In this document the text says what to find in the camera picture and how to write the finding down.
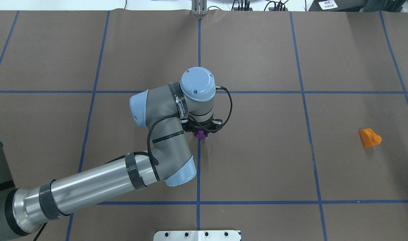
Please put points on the aluminium frame post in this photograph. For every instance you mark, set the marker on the aluminium frame post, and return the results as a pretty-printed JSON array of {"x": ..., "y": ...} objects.
[{"x": 199, "y": 7}]

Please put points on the purple trapezoid block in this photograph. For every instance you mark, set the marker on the purple trapezoid block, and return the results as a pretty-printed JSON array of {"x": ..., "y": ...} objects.
[{"x": 201, "y": 134}]

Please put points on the brown paper table cover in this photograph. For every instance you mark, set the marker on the brown paper table cover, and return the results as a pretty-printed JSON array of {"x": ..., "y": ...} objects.
[{"x": 290, "y": 163}]

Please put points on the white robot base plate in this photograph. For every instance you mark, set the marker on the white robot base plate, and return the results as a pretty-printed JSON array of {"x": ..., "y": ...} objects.
[{"x": 198, "y": 235}]

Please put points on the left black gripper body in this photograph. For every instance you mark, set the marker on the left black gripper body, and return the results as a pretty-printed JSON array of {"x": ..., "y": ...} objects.
[{"x": 194, "y": 129}]

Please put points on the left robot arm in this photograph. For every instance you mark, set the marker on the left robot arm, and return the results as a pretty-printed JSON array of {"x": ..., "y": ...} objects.
[{"x": 168, "y": 112}]

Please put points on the orange trapezoid block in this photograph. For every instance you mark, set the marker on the orange trapezoid block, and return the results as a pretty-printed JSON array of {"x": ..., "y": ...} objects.
[{"x": 369, "y": 137}]

